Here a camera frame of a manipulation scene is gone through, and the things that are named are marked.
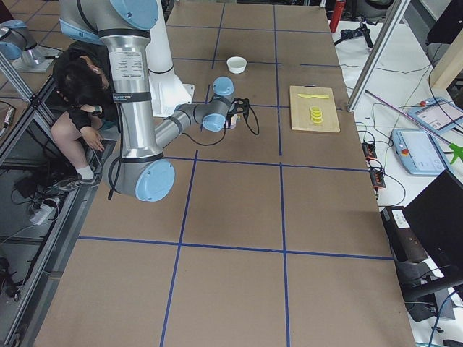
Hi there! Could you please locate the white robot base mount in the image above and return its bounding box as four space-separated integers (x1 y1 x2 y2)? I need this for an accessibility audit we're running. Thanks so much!
146 1 194 118

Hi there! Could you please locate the front lemon slice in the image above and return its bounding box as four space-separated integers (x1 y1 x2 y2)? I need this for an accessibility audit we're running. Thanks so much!
311 117 323 125

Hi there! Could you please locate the aluminium frame post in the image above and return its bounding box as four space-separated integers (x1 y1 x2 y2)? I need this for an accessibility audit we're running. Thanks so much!
347 0 410 112

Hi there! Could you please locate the long reacher grabber tool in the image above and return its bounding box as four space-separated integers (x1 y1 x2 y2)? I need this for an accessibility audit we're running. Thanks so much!
365 90 463 164

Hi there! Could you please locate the white ceramic bowl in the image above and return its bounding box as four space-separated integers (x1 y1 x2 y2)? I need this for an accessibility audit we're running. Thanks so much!
226 56 247 74

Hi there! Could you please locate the blue teach pendant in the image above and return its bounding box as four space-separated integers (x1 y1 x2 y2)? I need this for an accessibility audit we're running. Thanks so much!
391 129 450 176
407 97 462 135

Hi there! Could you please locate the black tripod clamp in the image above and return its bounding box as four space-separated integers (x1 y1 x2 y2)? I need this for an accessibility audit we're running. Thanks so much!
334 16 378 48

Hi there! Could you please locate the far blue teach pendant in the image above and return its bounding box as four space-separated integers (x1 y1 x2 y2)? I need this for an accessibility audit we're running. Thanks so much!
407 97 462 135

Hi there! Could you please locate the yellow plastic knife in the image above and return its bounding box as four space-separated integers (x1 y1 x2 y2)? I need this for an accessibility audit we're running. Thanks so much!
297 93 330 100

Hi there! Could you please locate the black box on desk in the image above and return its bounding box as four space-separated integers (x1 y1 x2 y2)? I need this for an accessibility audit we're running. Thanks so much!
381 206 428 264

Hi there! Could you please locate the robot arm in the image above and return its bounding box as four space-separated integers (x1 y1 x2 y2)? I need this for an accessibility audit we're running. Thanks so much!
1 20 55 73
59 1 234 202

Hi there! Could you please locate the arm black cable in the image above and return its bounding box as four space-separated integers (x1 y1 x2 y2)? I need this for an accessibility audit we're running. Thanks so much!
180 104 260 147

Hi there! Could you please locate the near blue teach pendant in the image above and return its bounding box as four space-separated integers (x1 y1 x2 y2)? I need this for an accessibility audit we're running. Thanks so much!
391 129 450 176

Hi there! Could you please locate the wooden cutting board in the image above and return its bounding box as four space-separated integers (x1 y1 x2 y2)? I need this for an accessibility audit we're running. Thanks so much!
289 85 340 133

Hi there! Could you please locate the black monitor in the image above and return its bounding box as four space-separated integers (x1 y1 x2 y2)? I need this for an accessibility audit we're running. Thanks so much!
404 170 462 275

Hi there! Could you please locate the seated person in black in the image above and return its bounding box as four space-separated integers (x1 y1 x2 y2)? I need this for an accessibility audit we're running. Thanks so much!
51 41 119 192

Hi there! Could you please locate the red cylinder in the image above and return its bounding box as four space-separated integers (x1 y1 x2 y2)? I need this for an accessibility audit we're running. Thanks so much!
329 0 346 33

